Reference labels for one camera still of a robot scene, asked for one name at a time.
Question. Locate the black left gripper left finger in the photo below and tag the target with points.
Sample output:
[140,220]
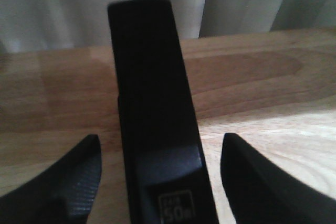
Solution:
[63,193]

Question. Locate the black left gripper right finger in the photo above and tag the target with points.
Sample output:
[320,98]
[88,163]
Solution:
[258,191]

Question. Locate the black stapler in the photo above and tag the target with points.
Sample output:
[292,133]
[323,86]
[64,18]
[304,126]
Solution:
[166,174]

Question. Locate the white curtain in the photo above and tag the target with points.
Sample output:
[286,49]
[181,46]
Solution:
[32,25]

